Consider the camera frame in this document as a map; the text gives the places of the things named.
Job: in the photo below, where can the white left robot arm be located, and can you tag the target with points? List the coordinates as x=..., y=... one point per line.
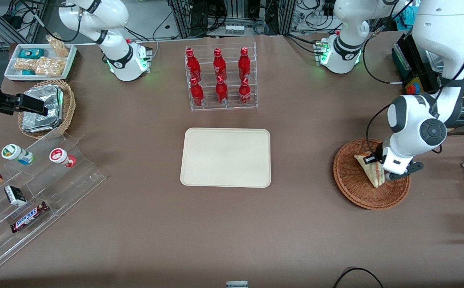
x=436, y=40

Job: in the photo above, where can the white bottle with red cap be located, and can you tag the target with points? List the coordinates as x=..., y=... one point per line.
x=60, y=156

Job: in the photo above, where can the red cola bottle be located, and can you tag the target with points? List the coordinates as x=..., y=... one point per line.
x=218, y=63
x=196, y=93
x=244, y=92
x=244, y=63
x=221, y=92
x=192, y=63

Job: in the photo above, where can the cream rectangular tray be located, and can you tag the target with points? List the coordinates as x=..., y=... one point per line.
x=224, y=158

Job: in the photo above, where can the white rectangular snack tray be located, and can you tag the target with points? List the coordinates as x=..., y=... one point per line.
x=11, y=71

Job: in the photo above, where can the clear acrylic bottle rack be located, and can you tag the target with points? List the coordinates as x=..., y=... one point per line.
x=232, y=107

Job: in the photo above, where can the tan wicker basket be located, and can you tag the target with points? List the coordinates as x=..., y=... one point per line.
x=68, y=106

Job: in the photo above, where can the brown Snickers bar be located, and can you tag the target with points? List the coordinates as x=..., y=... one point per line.
x=28, y=216

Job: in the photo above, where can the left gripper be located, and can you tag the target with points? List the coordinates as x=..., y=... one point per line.
x=378, y=154

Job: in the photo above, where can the large teal snack packet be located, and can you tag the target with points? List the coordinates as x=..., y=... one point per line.
x=31, y=53

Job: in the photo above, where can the small teal snack packet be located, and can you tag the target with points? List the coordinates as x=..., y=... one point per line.
x=28, y=72

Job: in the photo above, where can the round brown wicker basket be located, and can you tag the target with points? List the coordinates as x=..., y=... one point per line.
x=356, y=192

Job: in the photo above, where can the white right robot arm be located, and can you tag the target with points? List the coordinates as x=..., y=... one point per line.
x=112, y=48

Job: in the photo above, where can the clear bag of crackers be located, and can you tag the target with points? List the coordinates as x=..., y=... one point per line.
x=24, y=64
x=59, y=46
x=50, y=66

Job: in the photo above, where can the grey object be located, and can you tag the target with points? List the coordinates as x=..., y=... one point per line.
x=236, y=284

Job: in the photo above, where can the black left wrist camera bracket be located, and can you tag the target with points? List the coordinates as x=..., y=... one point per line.
x=414, y=167

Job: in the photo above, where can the small black white box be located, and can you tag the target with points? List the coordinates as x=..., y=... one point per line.
x=15, y=195

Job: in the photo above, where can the triangle sandwich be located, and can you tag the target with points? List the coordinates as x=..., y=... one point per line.
x=370, y=175

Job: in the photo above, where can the silver foil package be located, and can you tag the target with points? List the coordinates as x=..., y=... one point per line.
x=42, y=90

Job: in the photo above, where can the white bottle with green cap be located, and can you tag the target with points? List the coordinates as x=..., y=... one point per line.
x=16, y=154

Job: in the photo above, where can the clear acrylic stepped stand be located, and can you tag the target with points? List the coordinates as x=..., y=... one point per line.
x=68, y=184

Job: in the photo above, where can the white power strip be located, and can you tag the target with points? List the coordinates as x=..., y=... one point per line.
x=234, y=28

